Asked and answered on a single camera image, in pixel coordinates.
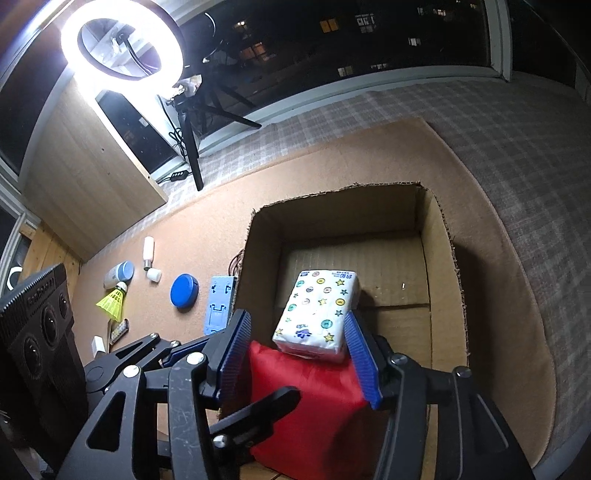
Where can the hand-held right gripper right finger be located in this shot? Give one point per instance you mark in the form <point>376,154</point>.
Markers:
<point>362,364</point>

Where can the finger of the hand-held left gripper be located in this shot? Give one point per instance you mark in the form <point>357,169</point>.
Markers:
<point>152,353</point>
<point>258,415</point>

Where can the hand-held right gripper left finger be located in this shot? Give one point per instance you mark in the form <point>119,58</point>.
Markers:
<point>235,360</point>

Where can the small blister pack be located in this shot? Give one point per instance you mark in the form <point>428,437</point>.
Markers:
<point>119,332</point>

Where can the small white box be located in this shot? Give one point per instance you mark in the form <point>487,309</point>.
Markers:
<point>98,346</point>

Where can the red fabric pouch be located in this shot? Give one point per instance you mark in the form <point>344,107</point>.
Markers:
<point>318,415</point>

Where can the blue plastic tray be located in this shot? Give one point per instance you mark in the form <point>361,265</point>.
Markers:
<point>217,300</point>

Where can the yellow shuttlecock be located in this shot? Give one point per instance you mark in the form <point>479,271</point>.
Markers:
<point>111,304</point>

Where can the blue round lid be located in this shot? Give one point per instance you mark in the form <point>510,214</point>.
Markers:
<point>183,290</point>

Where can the white printed tissue pack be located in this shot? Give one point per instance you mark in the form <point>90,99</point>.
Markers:
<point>318,304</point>

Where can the small white cap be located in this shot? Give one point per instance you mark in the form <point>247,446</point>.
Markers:
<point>153,275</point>

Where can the white and blue jar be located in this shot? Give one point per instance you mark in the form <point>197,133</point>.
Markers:
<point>117,276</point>

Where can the pale lotion bottle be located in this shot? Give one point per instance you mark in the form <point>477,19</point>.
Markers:
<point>148,251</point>

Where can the brown cardboard box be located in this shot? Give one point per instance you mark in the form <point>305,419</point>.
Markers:
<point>351,217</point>

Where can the red rubber bands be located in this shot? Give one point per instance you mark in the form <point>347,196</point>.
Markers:
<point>234,265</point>

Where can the light wooden board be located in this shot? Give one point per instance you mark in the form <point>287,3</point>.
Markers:
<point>83,184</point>

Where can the black tripod stand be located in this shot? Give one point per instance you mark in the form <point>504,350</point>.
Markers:
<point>191,147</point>

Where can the grey checked mat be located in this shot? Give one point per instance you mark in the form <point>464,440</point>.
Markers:
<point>508,184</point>

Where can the white window frame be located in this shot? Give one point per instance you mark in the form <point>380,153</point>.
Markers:
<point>369,78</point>

